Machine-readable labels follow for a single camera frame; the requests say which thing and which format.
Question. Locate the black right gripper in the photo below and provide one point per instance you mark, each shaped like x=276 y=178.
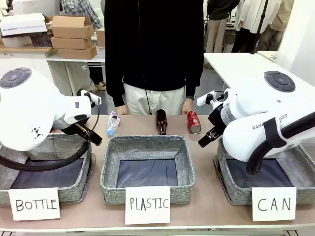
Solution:
x=216 y=119

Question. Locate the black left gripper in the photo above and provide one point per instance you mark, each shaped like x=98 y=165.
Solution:
x=73 y=128

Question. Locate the red drink can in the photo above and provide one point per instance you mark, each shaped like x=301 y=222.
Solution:
x=194 y=121

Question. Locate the small plastic bottle blue cap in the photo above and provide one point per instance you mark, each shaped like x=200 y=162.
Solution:
x=113 y=123

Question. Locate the brown glass bottle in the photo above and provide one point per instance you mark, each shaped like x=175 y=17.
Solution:
x=161 y=120

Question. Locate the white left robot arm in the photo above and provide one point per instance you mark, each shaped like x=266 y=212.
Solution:
x=29 y=105

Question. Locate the person right forearm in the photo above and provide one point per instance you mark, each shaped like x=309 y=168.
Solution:
x=115 y=91

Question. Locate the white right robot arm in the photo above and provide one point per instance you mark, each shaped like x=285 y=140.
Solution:
x=258 y=108

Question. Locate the person left forearm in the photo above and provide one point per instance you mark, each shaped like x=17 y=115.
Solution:
x=193 y=86

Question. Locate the grey fabric basket bottle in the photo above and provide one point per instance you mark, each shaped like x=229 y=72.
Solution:
x=73 y=152

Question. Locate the grey fabric basket can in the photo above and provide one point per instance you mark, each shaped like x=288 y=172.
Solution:
x=246 y=177

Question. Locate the grey fabric basket plastic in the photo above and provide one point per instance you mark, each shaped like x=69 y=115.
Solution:
x=147 y=169

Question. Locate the paper sign CAN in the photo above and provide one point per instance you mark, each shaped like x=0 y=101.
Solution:
x=273 y=204

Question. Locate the person left hand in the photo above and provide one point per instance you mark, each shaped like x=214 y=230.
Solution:
x=188 y=107

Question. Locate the person right hand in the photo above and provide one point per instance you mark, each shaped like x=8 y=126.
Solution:
x=121 y=110

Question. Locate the white desk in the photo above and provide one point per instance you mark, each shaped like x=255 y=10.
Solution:
x=73 y=61

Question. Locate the paper sign PLASTIC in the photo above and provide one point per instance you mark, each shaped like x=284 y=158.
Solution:
x=147 y=205

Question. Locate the paper sign BOTTLE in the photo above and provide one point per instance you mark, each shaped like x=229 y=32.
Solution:
x=34 y=204

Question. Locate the flat cardboard box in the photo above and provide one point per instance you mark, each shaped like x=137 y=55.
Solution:
x=77 y=52
x=71 y=43

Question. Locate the small cardboard box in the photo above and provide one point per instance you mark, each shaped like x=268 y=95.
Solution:
x=101 y=37

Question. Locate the person in black sweater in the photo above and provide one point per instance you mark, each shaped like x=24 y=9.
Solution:
x=152 y=44

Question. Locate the dark plastic crate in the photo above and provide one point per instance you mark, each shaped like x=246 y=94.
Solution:
x=41 y=40

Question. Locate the wooden shelf board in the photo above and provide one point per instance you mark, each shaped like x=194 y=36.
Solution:
x=24 y=49

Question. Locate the person in dark jacket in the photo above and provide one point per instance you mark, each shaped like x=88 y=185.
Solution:
x=217 y=24

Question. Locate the large open cardboard box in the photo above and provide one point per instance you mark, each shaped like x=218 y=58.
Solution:
x=72 y=27

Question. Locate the black tripod pole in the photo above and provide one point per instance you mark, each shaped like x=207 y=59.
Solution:
x=258 y=27

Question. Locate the person in white shirt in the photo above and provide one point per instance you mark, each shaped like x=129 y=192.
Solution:
x=246 y=22

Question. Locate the person in beige jacket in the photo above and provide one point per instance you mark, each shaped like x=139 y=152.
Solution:
x=278 y=27

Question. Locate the person in plaid shirt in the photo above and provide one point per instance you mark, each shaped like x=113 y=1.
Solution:
x=81 y=9

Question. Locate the white printed box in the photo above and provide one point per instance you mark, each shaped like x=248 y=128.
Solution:
x=23 y=24

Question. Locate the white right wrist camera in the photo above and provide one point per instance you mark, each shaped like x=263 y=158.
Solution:
x=203 y=99

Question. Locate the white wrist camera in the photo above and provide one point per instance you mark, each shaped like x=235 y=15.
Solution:
x=203 y=99
x=86 y=94

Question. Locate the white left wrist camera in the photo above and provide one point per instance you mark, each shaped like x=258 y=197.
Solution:
x=86 y=94

